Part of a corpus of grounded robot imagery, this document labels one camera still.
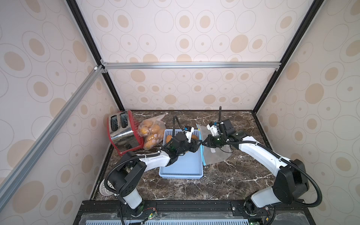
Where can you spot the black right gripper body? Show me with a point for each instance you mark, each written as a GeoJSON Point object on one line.
{"type": "Point", "coordinates": [210, 141]}

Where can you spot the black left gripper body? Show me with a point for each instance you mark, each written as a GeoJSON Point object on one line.
{"type": "Point", "coordinates": [185, 148]}

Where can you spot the clear zipper bag blue strip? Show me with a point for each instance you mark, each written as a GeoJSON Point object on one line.
{"type": "Point", "coordinates": [212, 155]}

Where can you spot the clear zipper bag pink strip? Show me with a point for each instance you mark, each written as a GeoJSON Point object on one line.
{"type": "Point", "coordinates": [151, 125]}
{"type": "Point", "coordinates": [155, 137]}

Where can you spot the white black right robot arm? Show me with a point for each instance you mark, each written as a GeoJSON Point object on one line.
{"type": "Point", "coordinates": [292, 183]}

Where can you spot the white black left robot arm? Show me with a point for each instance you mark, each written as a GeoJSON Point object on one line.
{"type": "Point", "coordinates": [123, 179]}

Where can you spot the light blue plastic basket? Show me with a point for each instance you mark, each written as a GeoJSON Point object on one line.
{"type": "Point", "coordinates": [186, 166]}

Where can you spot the red and chrome toaster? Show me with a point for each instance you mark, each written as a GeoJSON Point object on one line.
{"type": "Point", "coordinates": [122, 132]}

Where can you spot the white perforated round object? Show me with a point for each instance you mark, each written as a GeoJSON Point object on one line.
{"type": "Point", "coordinates": [104, 191]}

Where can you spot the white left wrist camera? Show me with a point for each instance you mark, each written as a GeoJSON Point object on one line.
{"type": "Point", "coordinates": [188, 131]}

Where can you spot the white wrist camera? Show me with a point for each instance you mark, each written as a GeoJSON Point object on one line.
{"type": "Point", "coordinates": [188, 131]}
{"type": "Point", "coordinates": [213, 128]}

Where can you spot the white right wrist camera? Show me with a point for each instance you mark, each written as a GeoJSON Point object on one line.
{"type": "Point", "coordinates": [213, 128]}

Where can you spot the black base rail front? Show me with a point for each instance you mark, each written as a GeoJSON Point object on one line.
{"type": "Point", "coordinates": [190, 212]}

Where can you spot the silver aluminium rail back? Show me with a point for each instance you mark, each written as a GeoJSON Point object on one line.
{"type": "Point", "coordinates": [190, 65]}

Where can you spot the silver aluminium rail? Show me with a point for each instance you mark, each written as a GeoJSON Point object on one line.
{"type": "Point", "coordinates": [190, 65]}
{"type": "Point", "coordinates": [21, 171]}

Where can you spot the silver aluminium rail left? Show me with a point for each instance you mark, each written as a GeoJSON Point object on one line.
{"type": "Point", "coordinates": [21, 171]}

